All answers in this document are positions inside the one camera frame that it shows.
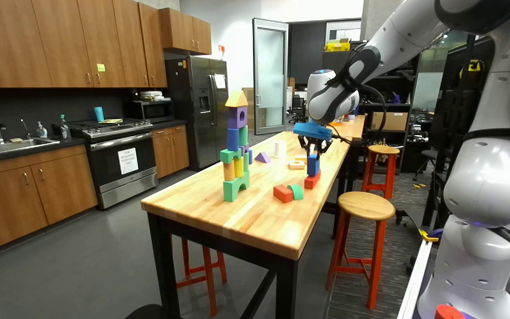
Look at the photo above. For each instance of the wide wooden base cabinet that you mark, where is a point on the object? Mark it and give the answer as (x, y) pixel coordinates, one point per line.
(31, 196)

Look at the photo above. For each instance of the small wooden wall cabinet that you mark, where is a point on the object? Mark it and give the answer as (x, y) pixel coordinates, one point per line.
(185, 33)

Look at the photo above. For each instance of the yellow clamp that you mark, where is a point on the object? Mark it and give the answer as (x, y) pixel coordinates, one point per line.
(429, 235)

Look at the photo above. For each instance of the short orange-red foam block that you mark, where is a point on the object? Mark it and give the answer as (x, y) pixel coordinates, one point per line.
(282, 194)

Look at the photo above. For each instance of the green half-round foam block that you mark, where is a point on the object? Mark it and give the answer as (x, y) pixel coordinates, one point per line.
(298, 192)

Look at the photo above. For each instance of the grey soap dispenser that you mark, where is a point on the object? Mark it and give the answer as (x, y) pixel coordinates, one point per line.
(41, 128)

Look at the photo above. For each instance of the black equipment cart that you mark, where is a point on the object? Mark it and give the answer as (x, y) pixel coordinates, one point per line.
(451, 107)

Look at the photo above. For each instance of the wooden table black frame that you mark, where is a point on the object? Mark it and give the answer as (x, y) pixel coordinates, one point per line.
(249, 213)

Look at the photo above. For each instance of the green upright foam block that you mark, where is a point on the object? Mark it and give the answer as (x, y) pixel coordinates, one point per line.
(245, 135)

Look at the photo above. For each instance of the white dishes stack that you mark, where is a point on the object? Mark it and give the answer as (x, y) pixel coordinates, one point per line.
(151, 95)

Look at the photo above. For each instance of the brown cardboard box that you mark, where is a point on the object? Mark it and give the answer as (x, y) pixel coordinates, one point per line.
(390, 123)

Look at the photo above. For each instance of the white printed notice sheet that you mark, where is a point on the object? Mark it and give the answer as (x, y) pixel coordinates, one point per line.
(128, 160)

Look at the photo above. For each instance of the wooden stool orange legs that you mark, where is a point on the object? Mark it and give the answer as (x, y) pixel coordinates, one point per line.
(210, 284)
(383, 151)
(366, 205)

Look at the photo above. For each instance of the green flat foam block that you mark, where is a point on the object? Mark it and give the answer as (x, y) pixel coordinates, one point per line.
(229, 155)

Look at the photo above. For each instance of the yellow cabinet sticker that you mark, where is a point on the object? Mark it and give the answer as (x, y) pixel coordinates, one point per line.
(102, 66)

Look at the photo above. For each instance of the blue foam cube block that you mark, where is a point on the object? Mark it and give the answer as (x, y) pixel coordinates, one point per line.
(314, 166)

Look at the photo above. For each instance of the yellow shelf object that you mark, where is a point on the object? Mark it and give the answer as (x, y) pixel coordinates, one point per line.
(337, 47)

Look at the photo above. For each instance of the blue upright foam block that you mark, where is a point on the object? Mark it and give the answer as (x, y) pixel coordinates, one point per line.
(233, 137)

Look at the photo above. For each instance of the yellow pillar foam block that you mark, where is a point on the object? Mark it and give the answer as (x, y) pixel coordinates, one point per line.
(240, 166)

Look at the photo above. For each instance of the white robot base platform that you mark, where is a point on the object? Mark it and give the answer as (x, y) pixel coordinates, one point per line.
(412, 290)

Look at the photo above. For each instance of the purple block with hole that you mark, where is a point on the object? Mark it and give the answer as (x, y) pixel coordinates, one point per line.
(233, 121)

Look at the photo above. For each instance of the glass door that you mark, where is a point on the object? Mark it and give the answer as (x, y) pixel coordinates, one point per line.
(270, 77)

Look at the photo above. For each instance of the long wooden wall cabinets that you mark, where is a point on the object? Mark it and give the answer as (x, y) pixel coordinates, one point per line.
(61, 41)

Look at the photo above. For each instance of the small red object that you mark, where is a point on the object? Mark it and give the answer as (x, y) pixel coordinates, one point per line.
(447, 313)

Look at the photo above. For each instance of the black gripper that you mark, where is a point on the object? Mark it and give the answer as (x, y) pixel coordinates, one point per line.
(316, 142)

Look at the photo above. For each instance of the black microwave oven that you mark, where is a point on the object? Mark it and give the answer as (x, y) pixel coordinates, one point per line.
(150, 109)

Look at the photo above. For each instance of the tan block with round hole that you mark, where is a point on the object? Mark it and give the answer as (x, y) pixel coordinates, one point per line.
(295, 166)

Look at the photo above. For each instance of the long orange-red foam block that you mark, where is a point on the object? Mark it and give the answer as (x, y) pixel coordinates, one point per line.
(311, 181)

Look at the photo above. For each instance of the teal cup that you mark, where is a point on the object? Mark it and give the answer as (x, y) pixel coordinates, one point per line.
(100, 114)

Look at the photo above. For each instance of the stainless steel refrigerator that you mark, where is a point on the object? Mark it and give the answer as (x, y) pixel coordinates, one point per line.
(199, 112)

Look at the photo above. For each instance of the stainless steel stove oven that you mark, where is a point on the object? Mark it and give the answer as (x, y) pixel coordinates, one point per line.
(119, 183)

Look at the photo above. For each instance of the purple wedge foam block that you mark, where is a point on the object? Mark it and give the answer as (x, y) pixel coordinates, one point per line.
(263, 158)

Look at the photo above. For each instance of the narrow wooden base cabinet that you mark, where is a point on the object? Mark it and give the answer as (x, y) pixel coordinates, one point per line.
(171, 151)

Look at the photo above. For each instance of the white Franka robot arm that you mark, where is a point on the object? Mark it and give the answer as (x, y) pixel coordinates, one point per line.
(491, 178)

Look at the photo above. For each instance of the black shelving unit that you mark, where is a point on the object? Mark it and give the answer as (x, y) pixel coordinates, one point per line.
(397, 100)

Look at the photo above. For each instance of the green pillar foam block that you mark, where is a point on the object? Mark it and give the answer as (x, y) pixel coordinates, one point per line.
(247, 167)

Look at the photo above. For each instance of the clear countertop bottle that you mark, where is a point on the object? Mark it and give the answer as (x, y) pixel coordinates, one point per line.
(65, 127)

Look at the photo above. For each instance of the dark kitchen countertop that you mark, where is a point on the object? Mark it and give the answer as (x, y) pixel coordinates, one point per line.
(31, 148)

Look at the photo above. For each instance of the yellow triangular roof block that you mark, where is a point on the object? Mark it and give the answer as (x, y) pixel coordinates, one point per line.
(238, 100)

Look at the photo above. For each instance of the white paper note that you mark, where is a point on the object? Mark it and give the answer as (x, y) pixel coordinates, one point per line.
(220, 82)

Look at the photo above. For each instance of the orange pillar foam block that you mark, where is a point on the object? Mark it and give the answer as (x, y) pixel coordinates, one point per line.
(229, 169)

